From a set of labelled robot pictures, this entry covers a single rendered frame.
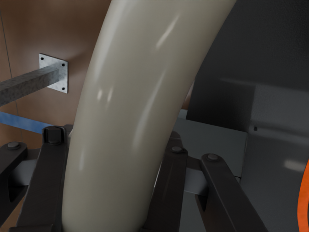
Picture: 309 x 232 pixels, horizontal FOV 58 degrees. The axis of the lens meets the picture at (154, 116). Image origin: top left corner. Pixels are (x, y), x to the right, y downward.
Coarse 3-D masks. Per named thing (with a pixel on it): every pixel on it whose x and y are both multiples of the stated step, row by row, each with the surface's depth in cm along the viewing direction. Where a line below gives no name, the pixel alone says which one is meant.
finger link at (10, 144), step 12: (12, 144) 14; (24, 144) 14; (0, 156) 13; (12, 156) 13; (24, 156) 14; (0, 168) 12; (12, 168) 13; (0, 180) 12; (0, 192) 12; (12, 192) 14; (24, 192) 14; (0, 204) 12; (12, 204) 13; (0, 216) 12
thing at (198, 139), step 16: (176, 128) 136; (192, 128) 137; (208, 128) 138; (224, 128) 139; (256, 128) 134; (192, 144) 124; (208, 144) 125; (224, 144) 125; (240, 144) 126; (224, 160) 114; (240, 160) 114; (240, 176) 105; (192, 208) 88; (192, 224) 82
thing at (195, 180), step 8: (176, 136) 18; (168, 144) 17; (176, 144) 17; (192, 160) 15; (192, 168) 14; (200, 168) 14; (192, 176) 14; (200, 176) 14; (184, 184) 15; (192, 184) 14; (200, 184) 14; (192, 192) 15; (200, 192) 14; (208, 192) 14
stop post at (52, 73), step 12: (48, 60) 164; (60, 60) 161; (36, 72) 154; (48, 72) 157; (60, 72) 164; (0, 84) 135; (12, 84) 137; (24, 84) 142; (36, 84) 150; (48, 84) 159; (60, 84) 168; (0, 96) 130; (12, 96) 137
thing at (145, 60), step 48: (144, 0) 6; (192, 0) 6; (96, 48) 7; (144, 48) 7; (192, 48) 7; (96, 96) 7; (144, 96) 7; (96, 144) 8; (144, 144) 8; (96, 192) 8; (144, 192) 9
